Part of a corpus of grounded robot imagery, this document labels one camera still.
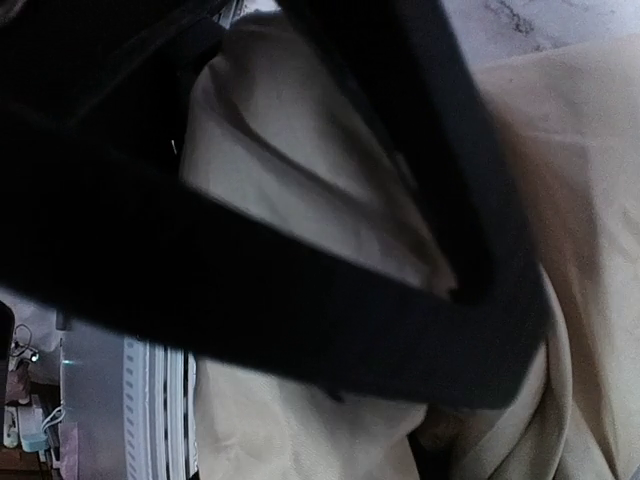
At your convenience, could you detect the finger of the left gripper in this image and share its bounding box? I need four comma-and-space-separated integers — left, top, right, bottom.
1, 149, 550, 408
284, 1, 543, 305

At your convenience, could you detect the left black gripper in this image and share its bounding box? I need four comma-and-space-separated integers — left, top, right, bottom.
1, 1, 226, 210

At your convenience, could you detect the beige and black folding umbrella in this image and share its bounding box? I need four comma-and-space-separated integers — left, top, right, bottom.
181, 15, 639, 479

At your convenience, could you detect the aluminium front rail frame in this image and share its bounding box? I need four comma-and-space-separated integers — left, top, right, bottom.
56, 318, 197, 479

